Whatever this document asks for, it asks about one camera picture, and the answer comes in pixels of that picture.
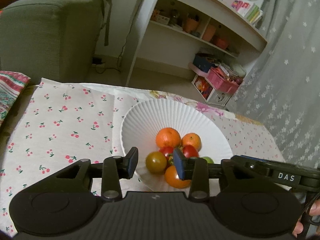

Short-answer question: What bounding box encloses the white ribbed plate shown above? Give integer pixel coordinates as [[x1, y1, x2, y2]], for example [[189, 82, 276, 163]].
[[120, 99, 232, 193]]

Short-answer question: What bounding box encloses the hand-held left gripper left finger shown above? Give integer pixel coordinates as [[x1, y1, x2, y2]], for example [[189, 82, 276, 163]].
[[56, 147, 139, 202]]

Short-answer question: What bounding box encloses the pink tray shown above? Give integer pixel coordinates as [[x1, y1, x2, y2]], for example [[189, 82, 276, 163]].
[[188, 63, 208, 77]]

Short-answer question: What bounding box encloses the brown tomato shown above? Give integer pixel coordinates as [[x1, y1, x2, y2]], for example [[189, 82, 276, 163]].
[[146, 151, 168, 174]]

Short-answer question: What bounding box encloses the orange tomato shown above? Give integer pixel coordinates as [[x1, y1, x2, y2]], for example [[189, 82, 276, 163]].
[[164, 165, 192, 189]]

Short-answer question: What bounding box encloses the pink printed box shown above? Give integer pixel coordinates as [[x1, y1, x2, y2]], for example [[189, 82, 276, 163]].
[[231, 0, 253, 16]]

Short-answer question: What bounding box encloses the row of pastel books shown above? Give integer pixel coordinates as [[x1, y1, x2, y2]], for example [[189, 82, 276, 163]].
[[246, 3, 264, 26]]

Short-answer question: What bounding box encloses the pale fluffy bundle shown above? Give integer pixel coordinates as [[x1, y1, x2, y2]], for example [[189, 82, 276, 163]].
[[229, 62, 247, 78]]

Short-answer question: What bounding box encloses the grey sofa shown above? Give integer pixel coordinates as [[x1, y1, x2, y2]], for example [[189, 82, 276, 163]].
[[0, 0, 105, 81]]

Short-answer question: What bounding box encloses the white box with picture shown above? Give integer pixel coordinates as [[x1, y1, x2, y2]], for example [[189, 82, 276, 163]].
[[191, 75, 232, 107]]

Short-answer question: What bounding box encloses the person's right hand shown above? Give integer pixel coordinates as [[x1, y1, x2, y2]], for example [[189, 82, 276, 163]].
[[292, 199, 320, 238]]

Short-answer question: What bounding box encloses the dark orange low container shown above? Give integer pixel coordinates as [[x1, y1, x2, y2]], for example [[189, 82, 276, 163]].
[[214, 36, 230, 50]]

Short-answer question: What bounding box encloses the orange tangerine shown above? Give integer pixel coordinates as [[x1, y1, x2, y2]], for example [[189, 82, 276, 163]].
[[181, 133, 202, 151], [155, 127, 181, 149]]

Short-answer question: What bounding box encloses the red tomato with stem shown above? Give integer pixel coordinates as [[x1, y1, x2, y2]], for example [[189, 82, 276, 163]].
[[158, 146, 175, 166]]

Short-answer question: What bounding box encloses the black power cable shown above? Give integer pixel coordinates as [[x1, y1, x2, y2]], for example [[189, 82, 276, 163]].
[[95, 21, 137, 74]]

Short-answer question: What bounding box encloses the grey star print curtain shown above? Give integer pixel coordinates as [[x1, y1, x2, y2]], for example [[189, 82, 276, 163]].
[[225, 0, 320, 168]]

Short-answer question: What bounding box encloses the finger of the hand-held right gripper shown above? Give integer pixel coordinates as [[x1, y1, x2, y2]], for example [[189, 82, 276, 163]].
[[230, 155, 273, 180]]

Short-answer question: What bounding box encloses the cherry print tablecloth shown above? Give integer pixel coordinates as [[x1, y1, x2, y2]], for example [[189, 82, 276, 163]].
[[0, 77, 287, 237]]

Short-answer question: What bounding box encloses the orange pot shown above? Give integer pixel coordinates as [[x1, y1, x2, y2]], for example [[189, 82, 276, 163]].
[[202, 24, 217, 42]]

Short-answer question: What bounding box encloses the orange cup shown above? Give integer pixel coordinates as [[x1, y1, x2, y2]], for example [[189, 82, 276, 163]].
[[184, 16, 200, 33]]

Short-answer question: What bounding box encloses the pink striped pillow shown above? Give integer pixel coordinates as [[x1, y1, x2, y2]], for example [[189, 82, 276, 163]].
[[0, 70, 31, 128]]

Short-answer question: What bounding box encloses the pink plastic basket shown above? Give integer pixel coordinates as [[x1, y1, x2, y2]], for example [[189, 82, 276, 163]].
[[206, 67, 241, 95]]

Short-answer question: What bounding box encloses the white shelf unit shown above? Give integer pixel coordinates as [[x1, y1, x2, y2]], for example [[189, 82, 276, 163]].
[[126, 0, 268, 88]]

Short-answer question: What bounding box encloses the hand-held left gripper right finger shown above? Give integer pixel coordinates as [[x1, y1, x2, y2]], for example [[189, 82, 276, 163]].
[[174, 148, 253, 202]]

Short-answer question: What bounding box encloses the small patterned box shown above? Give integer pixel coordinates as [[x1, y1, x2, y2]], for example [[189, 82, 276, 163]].
[[151, 9, 170, 25]]

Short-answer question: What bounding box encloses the dark blue basket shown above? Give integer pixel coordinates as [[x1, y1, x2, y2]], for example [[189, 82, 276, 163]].
[[193, 53, 221, 73]]

